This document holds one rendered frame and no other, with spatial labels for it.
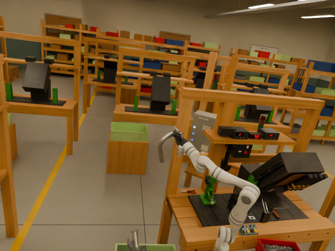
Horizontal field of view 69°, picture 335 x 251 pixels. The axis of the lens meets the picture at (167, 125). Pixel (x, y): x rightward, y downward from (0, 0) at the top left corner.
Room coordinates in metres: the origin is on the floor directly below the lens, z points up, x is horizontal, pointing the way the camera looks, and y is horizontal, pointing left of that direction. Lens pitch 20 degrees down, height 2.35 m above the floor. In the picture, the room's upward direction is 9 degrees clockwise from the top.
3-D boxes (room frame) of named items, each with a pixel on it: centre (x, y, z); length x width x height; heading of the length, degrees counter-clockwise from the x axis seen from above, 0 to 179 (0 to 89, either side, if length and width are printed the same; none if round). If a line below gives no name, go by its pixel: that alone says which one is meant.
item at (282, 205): (1.92, -1.00, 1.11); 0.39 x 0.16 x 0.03; 17
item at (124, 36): (8.74, 1.27, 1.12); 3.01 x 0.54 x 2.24; 101
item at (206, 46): (11.51, -0.32, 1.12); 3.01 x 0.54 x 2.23; 101
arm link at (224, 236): (1.27, -0.48, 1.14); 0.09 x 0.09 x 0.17; 86
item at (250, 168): (2.16, -0.95, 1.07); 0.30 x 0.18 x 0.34; 107
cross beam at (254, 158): (2.35, -0.78, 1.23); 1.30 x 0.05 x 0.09; 107
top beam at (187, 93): (2.28, -0.80, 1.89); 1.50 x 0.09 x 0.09; 107
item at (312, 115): (2.28, -0.80, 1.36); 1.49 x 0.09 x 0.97; 107
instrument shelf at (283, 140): (2.24, -0.81, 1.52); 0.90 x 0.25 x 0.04; 107
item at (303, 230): (1.73, -0.97, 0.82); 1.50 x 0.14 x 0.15; 107
